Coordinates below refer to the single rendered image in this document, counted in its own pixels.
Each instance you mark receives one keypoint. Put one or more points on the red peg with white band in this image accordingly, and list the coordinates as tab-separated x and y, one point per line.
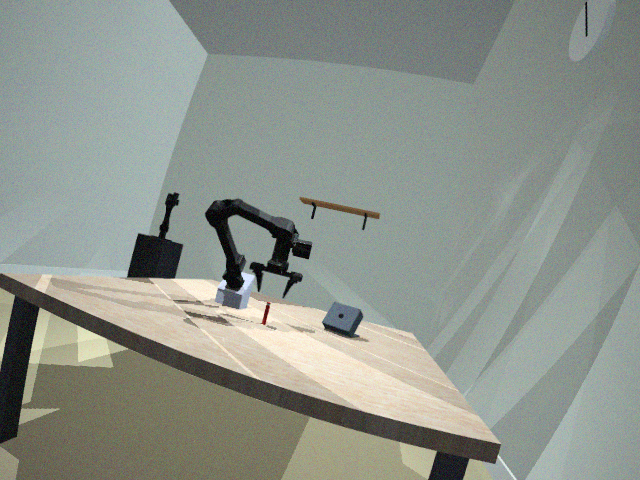
266	313

